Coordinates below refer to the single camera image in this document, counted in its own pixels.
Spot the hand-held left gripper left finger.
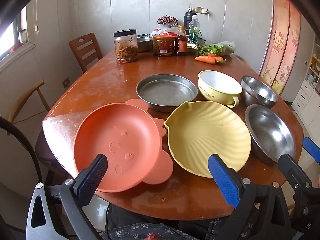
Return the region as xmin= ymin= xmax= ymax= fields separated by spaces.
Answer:
xmin=26 ymin=154 xmax=108 ymax=240

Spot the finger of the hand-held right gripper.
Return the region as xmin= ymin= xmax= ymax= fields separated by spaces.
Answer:
xmin=302 ymin=137 xmax=320 ymax=163
xmin=278 ymin=154 xmax=320 ymax=198

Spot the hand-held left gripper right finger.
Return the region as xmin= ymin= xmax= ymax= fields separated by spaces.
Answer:
xmin=208 ymin=154 xmax=295 ymax=240

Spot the wide steel bowl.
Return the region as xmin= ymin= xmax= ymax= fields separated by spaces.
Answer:
xmin=244 ymin=104 xmax=297 ymax=165

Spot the orange bear-shaped plate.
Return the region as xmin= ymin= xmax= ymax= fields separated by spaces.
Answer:
xmin=73 ymin=99 xmax=174 ymax=193

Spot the yellow shell-shaped plate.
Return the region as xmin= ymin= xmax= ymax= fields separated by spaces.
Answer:
xmin=164 ymin=101 xmax=252 ymax=178

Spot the deep steel bowl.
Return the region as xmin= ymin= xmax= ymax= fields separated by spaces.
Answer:
xmin=240 ymin=75 xmax=279 ymax=109

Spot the yellow bowl with handle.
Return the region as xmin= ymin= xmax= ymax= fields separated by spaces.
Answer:
xmin=198 ymin=70 xmax=243 ymax=108

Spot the round steel pan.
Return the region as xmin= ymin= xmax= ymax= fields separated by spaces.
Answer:
xmin=136 ymin=74 xmax=198 ymax=112

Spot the white cabinet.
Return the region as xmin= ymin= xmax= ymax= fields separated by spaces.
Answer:
xmin=292 ymin=55 xmax=320 ymax=130

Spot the dark floral clothing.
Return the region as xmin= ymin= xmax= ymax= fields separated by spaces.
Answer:
xmin=105 ymin=205 xmax=295 ymax=240

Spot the light wooden armchair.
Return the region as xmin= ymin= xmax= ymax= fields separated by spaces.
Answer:
xmin=7 ymin=80 xmax=50 ymax=124

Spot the pink cartoon print door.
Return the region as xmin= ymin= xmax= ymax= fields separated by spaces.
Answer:
xmin=258 ymin=0 xmax=302 ymax=95

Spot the clear jar with black lid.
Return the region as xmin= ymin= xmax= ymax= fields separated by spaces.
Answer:
xmin=113 ymin=29 xmax=139 ymax=63

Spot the bag of leafy greens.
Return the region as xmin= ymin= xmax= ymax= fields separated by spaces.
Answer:
xmin=197 ymin=41 xmax=236 ymax=56

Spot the brown wooden chair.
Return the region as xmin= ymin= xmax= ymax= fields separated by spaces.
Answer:
xmin=69 ymin=32 xmax=103 ymax=73

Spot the small steel basin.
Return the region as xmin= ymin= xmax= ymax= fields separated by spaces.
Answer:
xmin=137 ymin=36 xmax=153 ymax=53

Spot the dark sauce bottle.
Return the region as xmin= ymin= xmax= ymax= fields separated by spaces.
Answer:
xmin=176 ymin=25 xmax=188 ymax=57

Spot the pickle jar with red lid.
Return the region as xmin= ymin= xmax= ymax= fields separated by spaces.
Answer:
xmin=153 ymin=34 xmax=175 ymax=57

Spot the clear plastic bottle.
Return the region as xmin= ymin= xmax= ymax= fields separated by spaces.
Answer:
xmin=188 ymin=15 xmax=202 ymax=44

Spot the window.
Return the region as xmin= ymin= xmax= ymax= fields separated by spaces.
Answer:
xmin=0 ymin=5 xmax=28 ymax=60

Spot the black thermos bottle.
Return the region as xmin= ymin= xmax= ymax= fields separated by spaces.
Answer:
xmin=184 ymin=8 xmax=198 ymax=28

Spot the red white flower bouquet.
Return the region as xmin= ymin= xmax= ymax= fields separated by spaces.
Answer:
xmin=156 ymin=15 xmax=178 ymax=28

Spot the black cable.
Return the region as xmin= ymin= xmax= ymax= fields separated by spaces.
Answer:
xmin=0 ymin=116 xmax=43 ymax=183

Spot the white pull cord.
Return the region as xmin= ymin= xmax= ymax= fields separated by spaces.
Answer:
xmin=34 ymin=0 xmax=40 ymax=34

